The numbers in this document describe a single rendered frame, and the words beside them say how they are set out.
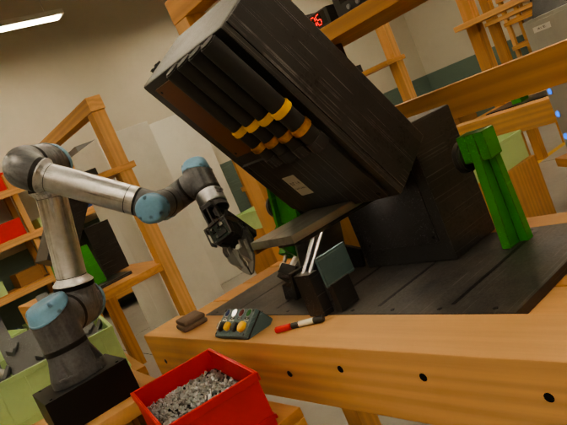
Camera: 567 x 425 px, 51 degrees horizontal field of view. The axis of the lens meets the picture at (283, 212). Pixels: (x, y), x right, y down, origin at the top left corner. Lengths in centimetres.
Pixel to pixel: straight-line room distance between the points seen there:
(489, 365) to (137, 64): 895
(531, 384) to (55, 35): 884
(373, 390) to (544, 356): 39
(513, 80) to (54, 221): 127
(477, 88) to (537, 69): 16
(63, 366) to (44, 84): 758
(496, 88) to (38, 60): 806
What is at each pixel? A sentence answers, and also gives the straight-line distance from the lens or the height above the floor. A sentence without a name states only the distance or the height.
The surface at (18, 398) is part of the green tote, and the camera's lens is 216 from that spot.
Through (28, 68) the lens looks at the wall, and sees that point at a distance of 911.
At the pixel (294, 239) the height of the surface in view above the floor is 112.
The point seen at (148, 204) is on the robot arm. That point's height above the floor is 130.
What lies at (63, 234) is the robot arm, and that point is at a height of 131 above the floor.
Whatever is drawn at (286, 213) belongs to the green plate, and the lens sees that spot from 154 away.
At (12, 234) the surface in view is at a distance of 798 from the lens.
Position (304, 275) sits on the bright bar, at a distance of 140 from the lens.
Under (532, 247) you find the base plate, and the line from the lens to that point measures 138.
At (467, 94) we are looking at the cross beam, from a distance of 164.
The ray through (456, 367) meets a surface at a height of 88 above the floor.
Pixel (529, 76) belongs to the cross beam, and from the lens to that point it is 155.
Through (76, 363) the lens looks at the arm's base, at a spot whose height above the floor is 99.
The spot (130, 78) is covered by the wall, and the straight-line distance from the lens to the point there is 952.
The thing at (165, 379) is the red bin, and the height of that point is 91.
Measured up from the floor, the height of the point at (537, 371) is 88.
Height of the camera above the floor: 133
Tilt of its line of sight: 7 degrees down
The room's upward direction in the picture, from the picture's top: 23 degrees counter-clockwise
